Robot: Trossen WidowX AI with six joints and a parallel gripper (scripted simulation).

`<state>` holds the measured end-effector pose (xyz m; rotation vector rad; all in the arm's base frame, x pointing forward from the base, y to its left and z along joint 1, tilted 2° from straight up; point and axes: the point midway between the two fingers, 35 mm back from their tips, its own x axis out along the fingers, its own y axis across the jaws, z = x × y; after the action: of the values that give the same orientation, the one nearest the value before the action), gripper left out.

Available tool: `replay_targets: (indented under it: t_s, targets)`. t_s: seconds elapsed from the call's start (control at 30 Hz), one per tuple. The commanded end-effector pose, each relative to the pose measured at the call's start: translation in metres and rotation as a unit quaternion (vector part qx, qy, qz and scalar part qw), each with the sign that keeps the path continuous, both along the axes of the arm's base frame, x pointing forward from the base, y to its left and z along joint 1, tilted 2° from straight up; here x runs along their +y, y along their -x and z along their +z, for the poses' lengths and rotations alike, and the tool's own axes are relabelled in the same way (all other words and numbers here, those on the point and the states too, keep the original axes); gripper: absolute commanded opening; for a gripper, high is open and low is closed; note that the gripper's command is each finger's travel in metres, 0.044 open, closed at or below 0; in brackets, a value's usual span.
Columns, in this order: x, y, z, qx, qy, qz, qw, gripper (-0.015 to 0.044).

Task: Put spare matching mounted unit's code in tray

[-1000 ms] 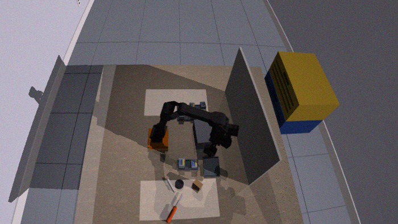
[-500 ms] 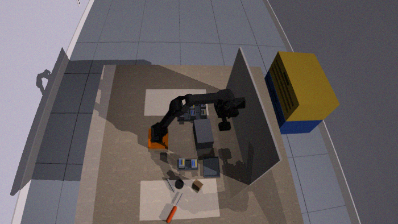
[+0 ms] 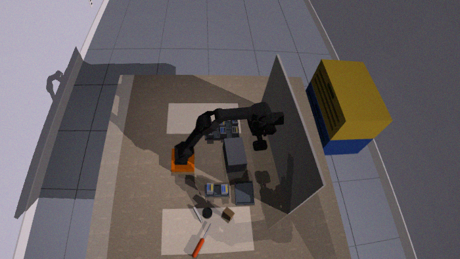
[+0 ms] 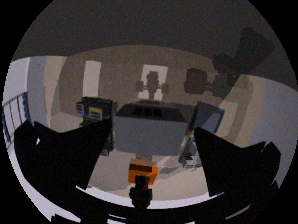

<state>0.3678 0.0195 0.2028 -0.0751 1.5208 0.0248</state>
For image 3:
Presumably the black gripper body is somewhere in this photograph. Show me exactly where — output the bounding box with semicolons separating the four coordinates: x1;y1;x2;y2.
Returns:
247;119;268;151

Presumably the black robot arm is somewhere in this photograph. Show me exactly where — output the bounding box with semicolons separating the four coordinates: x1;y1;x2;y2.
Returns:
174;102;284;165

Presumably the black short cylinder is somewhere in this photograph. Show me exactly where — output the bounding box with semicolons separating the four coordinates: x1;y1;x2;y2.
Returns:
202;207;212;218

